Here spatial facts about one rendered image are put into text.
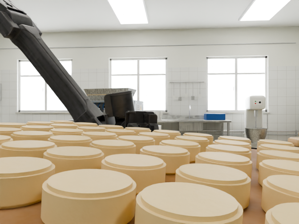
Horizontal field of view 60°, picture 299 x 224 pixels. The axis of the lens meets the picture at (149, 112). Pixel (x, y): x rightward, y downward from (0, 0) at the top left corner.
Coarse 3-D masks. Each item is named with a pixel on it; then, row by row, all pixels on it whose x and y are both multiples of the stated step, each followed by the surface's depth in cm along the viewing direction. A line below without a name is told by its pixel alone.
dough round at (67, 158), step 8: (48, 152) 21; (56, 152) 21; (64, 152) 21; (72, 152) 21; (80, 152) 22; (88, 152) 22; (96, 152) 22; (56, 160) 20; (64, 160) 20; (72, 160) 20; (80, 160) 20; (88, 160) 20; (96, 160) 21; (56, 168) 20; (64, 168) 20; (72, 168) 20; (80, 168) 20; (88, 168) 20; (96, 168) 21
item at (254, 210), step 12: (252, 156) 36; (252, 168) 29; (168, 180) 22; (252, 180) 24; (252, 192) 20; (36, 204) 15; (252, 204) 17; (0, 216) 14; (12, 216) 14; (24, 216) 14; (36, 216) 14; (252, 216) 15; (264, 216) 16
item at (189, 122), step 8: (72, 120) 551; (160, 120) 536; (168, 120) 535; (176, 120) 534; (184, 120) 532; (192, 120) 531; (200, 120) 530; (208, 120) 529; (216, 120) 527; (224, 120) 526; (184, 128) 545; (192, 128) 544; (200, 128) 543
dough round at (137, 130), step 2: (124, 128) 48; (126, 128) 46; (128, 128) 46; (130, 128) 46; (132, 128) 46; (134, 128) 47; (136, 128) 47; (138, 128) 47; (140, 128) 47; (142, 128) 48; (144, 128) 48; (146, 128) 48; (148, 128) 48; (134, 130) 45; (136, 130) 45; (138, 130) 45; (140, 130) 45; (142, 130) 46; (144, 130) 46; (146, 130) 46; (148, 130) 46; (150, 130) 47; (136, 132) 45; (138, 132) 45; (136, 134) 45
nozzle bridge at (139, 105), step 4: (100, 100) 295; (136, 100) 289; (96, 104) 305; (100, 104) 304; (104, 104) 302; (136, 104) 289; (140, 104) 303; (136, 108) 289; (140, 108) 302; (104, 112) 297
